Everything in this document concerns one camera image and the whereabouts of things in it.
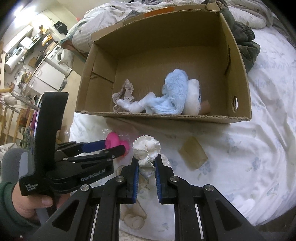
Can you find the white lace cloth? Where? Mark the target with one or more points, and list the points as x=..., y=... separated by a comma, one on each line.
x=145, y=150

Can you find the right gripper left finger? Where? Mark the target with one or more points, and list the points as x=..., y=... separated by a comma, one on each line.
x=93, y=213

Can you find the camouflage jacket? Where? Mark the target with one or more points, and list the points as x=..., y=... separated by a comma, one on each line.
x=243, y=35

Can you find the brown cardboard box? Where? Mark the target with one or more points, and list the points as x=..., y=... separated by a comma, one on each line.
x=146, y=48

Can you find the dark green forearm sleeve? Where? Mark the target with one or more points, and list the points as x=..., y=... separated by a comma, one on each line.
x=13, y=225

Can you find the clear plastic wrapper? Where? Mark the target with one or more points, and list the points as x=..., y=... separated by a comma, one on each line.
x=107, y=131

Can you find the person left hand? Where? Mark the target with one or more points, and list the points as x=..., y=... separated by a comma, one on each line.
x=26, y=206

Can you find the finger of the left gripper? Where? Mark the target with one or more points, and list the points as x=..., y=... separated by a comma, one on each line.
x=82, y=147
x=71, y=154

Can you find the white checkered quilt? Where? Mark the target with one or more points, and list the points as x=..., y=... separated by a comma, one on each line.
x=254, y=14

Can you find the white sock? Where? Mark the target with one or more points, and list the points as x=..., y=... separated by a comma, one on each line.
x=136, y=106

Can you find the pink silicone cup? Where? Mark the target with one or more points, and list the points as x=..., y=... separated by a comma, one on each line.
x=113, y=140

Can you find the white floral bed sheet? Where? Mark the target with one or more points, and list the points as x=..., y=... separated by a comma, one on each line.
x=252, y=163

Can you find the beige lace scrunchie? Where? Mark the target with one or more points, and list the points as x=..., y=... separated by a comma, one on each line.
x=123, y=99

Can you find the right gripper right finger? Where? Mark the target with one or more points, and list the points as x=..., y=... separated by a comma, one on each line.
x=201, y=213

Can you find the white washing machine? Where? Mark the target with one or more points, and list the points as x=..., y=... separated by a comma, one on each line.
x=54, y=59

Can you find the tan cardboard tube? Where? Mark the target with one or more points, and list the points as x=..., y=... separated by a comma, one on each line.
x=204, y=108

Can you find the light blue fluffy cloth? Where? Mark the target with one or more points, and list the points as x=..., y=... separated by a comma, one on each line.
x=174, y=95

